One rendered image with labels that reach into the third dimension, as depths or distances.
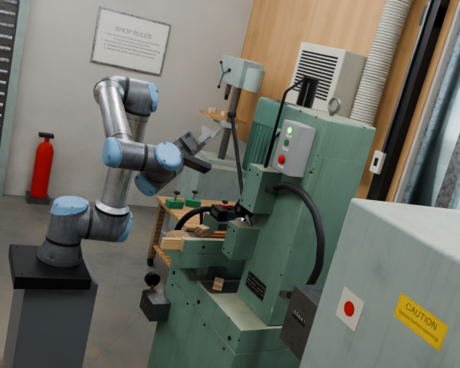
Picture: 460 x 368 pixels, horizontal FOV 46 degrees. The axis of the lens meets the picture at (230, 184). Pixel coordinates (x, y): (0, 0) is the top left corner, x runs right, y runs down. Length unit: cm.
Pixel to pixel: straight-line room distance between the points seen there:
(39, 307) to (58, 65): 277
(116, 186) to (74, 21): 266
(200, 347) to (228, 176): 253
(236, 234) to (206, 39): 346
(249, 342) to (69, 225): 96
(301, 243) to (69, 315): 115
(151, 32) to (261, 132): 306
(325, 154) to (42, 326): 144
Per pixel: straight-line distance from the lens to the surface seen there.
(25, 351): 257
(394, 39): 348
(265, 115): 200
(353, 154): 180
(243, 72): 429
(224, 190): 445
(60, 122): 492
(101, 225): 241
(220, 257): 210
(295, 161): 170
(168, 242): 202
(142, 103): 222
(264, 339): 190
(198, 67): 516
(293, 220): 176
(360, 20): 394
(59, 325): 253
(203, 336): 204
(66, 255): 244
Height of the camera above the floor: 166
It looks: 14 degrees down
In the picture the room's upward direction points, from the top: 14 degrees clockwise
